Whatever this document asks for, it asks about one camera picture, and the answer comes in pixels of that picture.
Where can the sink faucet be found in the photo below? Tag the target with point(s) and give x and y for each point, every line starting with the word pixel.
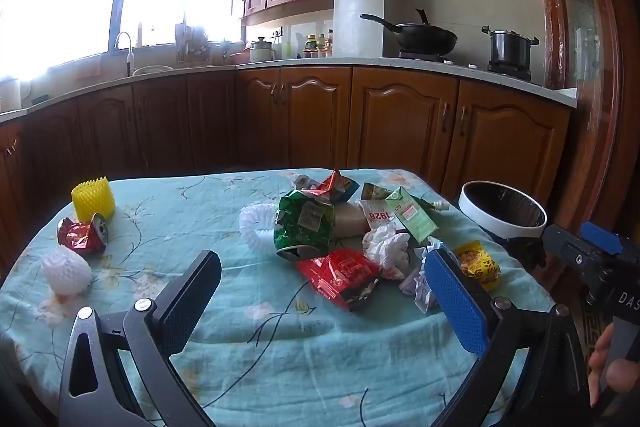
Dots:
pixel 129 52

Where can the person's right hand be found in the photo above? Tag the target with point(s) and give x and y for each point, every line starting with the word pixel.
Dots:
pixel 599 367

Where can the white rice cooker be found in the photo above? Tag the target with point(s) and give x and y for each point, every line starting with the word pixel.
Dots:
pixel 261 52

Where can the crumpled white paper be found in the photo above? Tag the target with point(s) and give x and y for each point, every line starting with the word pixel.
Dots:
pixel 422 292

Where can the kitchen window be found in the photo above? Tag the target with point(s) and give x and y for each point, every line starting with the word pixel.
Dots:
pixel 75 7

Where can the large red snack bag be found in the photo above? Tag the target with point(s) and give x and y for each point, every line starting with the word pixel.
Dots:
pixel 340 274

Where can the yellow foam net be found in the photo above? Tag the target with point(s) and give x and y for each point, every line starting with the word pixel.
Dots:
pixel 92 202

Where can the wooden lower kitchen cabinets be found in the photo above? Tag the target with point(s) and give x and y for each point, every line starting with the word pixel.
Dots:
pixel 400 122

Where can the dark green packet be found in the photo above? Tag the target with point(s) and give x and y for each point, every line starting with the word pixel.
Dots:
pixel 372 192

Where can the black wok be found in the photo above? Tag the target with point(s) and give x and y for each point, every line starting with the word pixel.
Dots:
pixel 425 38

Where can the white kettle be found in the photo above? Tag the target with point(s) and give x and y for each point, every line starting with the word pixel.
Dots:
pixel 9 96

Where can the condiment bottle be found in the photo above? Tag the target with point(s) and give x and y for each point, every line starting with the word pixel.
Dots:
pixel 329 44
pixel 311 47
pixel 321 47

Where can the black cooking pot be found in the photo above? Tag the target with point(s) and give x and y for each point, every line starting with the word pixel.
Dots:
pixel 509 47

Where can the crumpled white tissue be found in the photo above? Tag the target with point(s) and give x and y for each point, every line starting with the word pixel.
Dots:
pixel 385 249

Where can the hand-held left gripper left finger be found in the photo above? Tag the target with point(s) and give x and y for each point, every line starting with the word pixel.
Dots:
pixel 192 287

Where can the yellow snack packet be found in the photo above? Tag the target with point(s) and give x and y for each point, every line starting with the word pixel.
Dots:
pixel 477 266

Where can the white foam fruit net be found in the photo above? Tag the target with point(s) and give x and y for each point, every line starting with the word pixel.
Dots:
pixel 65 269

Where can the crushed red can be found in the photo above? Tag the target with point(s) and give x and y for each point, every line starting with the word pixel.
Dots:
pixel 80 237

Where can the white and red carton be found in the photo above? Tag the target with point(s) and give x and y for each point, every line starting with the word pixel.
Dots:
pixel 376 216

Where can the light blue floral tablecloth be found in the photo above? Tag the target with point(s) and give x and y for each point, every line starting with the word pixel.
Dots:
pixel 280 357

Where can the wooden framed glass door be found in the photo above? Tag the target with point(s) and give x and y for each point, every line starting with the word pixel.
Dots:
pixel 590 57

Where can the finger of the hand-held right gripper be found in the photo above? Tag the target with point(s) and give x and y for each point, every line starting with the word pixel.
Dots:
pixel 602 239

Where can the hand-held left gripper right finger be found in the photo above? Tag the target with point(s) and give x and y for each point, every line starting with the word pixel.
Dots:
pixel 460 302

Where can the gas stove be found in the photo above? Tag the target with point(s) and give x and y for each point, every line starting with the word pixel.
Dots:
pixel 450 56

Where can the white tissue pack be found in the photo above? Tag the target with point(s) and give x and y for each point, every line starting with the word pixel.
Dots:
pixel 347 222

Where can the green snack bag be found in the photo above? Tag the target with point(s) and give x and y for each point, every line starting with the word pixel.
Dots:
pixel 295 219

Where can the grey kitchen countertop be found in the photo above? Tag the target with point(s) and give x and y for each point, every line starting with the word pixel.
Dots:
pixel 310 62

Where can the kitchen utensil holder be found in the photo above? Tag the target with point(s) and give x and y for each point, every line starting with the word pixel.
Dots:
pixel 192 44

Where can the white round trash bin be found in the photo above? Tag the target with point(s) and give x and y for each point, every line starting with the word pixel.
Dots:
pixel 472 213

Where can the light green drink carton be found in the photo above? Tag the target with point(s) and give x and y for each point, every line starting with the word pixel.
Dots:
pixel 415 219

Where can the small red snack bag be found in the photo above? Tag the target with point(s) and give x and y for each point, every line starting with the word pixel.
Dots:
pixel 337 188

